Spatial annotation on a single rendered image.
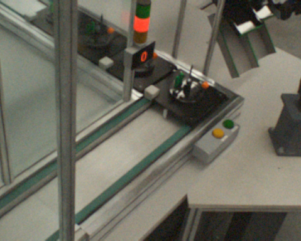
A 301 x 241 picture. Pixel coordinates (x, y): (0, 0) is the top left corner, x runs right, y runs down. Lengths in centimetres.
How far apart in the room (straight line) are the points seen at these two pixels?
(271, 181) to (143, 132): 50
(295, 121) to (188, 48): 77
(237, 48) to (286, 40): 221
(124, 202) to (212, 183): 38
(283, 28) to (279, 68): 205
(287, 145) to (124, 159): 64
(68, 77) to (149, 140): 95
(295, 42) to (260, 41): 209
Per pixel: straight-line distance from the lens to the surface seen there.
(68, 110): 97
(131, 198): 159
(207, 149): 178
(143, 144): 181
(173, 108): 189
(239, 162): 191
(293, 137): 194
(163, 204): 172
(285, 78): 238
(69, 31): 85
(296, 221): 294
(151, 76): 202
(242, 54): 213
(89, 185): 167
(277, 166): 195
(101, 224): 153
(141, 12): 162
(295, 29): 451
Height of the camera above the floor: 223
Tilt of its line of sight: 40 degrees down
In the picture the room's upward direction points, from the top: 6 degrees clockwise
